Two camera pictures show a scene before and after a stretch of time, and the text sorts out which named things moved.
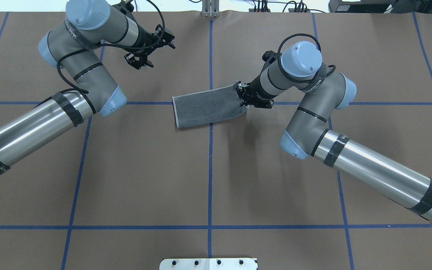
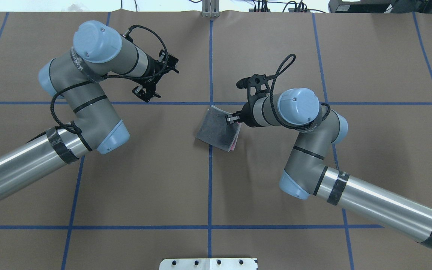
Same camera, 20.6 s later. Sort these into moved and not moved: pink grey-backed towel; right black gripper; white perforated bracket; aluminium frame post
Moved: pink grey-backed towel; right black gripper
Not moved: aluminium frame post; white perforated bracket
